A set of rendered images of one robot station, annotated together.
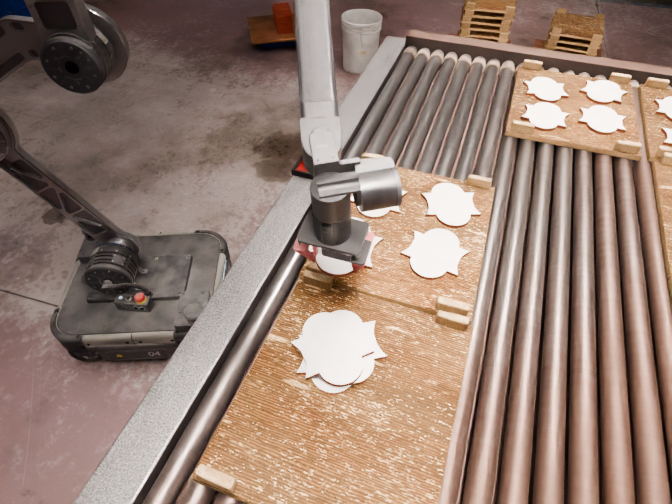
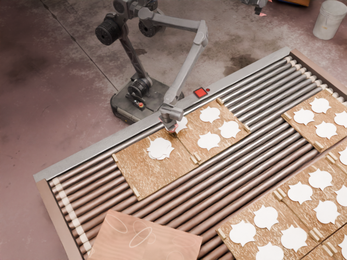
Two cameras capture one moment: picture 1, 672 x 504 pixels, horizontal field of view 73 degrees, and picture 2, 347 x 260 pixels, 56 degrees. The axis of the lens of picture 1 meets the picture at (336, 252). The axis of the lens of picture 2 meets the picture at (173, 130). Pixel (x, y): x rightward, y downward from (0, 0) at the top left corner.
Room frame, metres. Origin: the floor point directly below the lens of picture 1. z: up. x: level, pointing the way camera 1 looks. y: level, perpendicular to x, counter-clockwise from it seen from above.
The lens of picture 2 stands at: (-0.38, -0.73, 2.65)
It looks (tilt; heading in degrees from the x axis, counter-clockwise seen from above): 55 degrees down; 38
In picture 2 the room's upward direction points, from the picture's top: 2 degrees counter-clockwise
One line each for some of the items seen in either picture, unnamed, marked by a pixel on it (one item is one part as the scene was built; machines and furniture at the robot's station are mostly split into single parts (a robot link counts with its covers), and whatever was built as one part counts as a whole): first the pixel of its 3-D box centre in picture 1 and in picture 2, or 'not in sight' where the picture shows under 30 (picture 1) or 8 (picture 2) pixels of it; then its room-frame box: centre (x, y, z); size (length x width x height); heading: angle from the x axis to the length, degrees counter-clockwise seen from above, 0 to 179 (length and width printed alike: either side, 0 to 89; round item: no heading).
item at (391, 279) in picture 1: (405, 228); (209, 129); (0.72, -0.16, 0.93); 0.41 x 0.35 x 0.02; 161
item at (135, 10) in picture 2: not in sight; (136, 9); (0.88, 0.52, 1.45); 0.09 x 0.08 x 0.12; 3
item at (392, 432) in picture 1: (348, 395); (154, 161); (0.33, -0.02, 0.93); 0.41 x 0.35 x 0.02; 159
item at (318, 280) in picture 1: (317, 280); not in sight; (0.56, 0.04, 0.95); 0.06 x 0.02 x 0.03; 69
